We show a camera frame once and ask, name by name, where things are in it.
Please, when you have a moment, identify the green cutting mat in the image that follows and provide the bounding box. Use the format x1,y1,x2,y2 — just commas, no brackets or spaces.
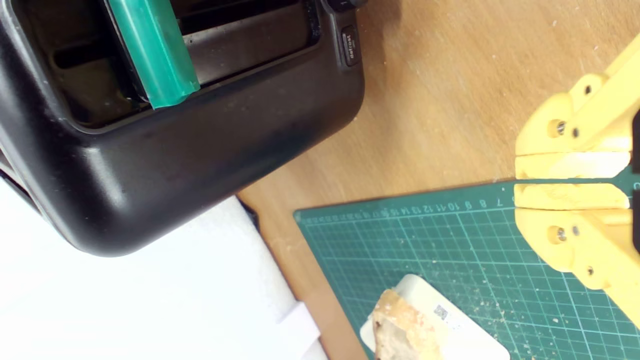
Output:
293,167,640,360

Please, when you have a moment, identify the brown bread slice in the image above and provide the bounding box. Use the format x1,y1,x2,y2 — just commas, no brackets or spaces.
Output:
371,289,443,360

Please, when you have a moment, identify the white wall clip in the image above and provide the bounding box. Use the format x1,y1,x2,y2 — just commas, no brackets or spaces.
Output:
277,301,321,346

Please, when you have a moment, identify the black two-slot toaster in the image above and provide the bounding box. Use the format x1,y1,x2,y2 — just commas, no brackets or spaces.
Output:
0,0,366,257

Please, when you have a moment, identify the white block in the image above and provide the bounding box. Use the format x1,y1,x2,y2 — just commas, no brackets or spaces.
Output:
360,274,511,360

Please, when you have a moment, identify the green toaster lever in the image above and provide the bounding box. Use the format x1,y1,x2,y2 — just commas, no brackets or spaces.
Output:
107,0,201,110

